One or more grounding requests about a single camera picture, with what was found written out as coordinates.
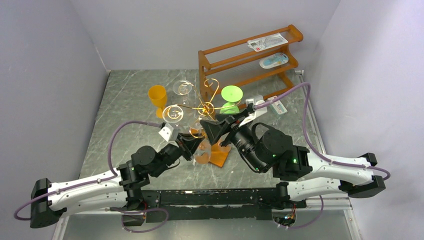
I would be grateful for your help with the orange plastic wine glass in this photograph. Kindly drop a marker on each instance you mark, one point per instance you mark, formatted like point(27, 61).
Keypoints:
point(158, 97)

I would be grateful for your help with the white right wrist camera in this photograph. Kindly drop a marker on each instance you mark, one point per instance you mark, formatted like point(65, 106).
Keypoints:
point(255, 112)

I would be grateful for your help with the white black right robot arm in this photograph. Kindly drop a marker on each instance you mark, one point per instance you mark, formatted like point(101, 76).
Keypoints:
point(301, 172)

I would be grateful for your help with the white flat packet top shelf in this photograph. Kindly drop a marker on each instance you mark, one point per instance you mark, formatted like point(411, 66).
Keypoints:
point(266, 42)

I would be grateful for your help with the gold wire wine glass rack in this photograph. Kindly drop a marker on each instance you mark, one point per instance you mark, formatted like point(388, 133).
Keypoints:
point(206, 110)

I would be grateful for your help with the green plastic wine glass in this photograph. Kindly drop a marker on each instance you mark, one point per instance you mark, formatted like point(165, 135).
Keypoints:
point(232, 94)

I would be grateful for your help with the blue blister pack middle shelf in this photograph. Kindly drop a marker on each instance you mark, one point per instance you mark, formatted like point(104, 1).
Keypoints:
point(274, 60)

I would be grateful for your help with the wooden three-tier shelf rack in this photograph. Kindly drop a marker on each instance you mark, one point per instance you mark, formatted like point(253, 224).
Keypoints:
point(245, 63)

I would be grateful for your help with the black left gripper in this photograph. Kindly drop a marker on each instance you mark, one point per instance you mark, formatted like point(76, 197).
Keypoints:
point(191, 141)

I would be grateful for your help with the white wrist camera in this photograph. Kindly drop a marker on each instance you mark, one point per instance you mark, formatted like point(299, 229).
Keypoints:
point(169, 132)
point(255, 112)

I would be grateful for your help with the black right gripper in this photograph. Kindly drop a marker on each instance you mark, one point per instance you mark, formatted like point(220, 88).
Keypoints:
point(228, 129)

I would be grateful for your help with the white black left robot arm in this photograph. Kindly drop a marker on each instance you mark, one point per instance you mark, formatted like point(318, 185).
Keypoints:
point(120, 188)

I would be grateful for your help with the clear wine glass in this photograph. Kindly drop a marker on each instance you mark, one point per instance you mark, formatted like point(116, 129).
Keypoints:
point(202, 154)
point(173, 115)
point(183, 94)

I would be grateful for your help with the small white teal box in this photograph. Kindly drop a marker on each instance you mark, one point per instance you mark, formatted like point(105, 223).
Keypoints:
point(278, 108)

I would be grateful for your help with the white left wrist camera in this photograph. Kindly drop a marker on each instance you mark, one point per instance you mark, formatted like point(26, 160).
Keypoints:
point(169, 132)

